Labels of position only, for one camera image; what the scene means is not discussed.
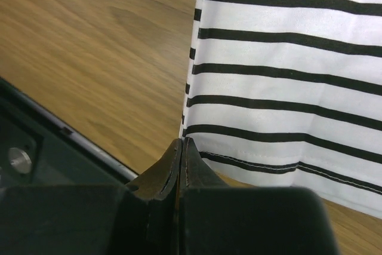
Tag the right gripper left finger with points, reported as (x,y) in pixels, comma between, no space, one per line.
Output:
(158,181)

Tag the black white striped tank top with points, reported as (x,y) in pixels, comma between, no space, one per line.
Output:
(288,93)

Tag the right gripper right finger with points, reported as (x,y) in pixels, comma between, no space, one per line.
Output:
(194,172)

